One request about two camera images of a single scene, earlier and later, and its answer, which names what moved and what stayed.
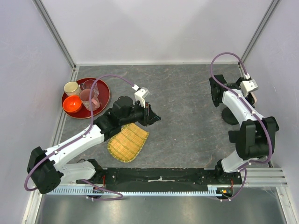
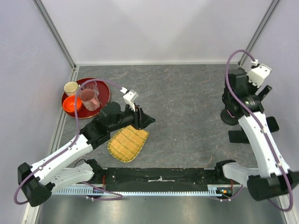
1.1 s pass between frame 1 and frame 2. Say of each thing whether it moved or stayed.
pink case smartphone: moved
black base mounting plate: stayed
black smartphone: stayed
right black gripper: moved
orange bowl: stayed
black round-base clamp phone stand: stayed
